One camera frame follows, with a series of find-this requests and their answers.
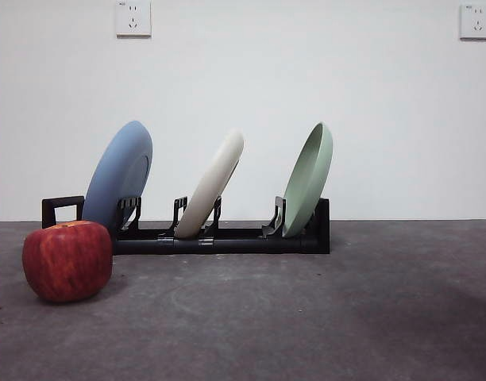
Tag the pale yellow plate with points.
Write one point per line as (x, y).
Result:
(211, 182)

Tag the red apple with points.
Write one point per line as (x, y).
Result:
(64, 262)

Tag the black plate rack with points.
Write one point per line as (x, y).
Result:
(243, 246)

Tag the green plate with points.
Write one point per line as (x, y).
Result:
(306, 186)

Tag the blue plate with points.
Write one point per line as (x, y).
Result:
(116, 166)

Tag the white wall socket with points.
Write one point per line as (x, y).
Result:
(476, 21)
(133, 19)

